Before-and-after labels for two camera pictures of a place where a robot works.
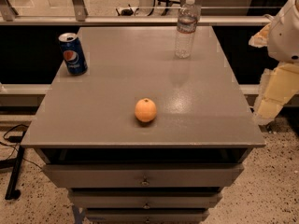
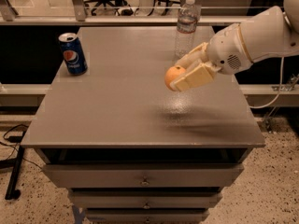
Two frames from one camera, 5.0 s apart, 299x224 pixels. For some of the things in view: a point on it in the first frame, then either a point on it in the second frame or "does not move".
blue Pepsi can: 73,53 does not move
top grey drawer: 143,175 does not move
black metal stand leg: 12,191 does not move
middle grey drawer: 144,200 does not move
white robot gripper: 285,36 to 224,50
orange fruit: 145,110 to 173,74
